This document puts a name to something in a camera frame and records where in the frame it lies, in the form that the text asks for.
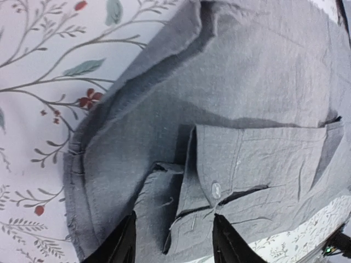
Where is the grey button-up shirt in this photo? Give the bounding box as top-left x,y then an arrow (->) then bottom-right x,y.
64,1 -> 350,262

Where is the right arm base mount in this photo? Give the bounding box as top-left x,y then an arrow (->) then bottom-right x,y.
322,223 -> 350,259

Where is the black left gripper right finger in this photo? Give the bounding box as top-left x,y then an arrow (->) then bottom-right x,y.
212,214 -> 267,263

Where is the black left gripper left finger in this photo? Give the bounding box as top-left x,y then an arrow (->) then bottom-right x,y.
82,211 -> 137,263

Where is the floral patterned table cloth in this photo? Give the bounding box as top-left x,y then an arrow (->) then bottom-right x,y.
1,1 -> 350,262

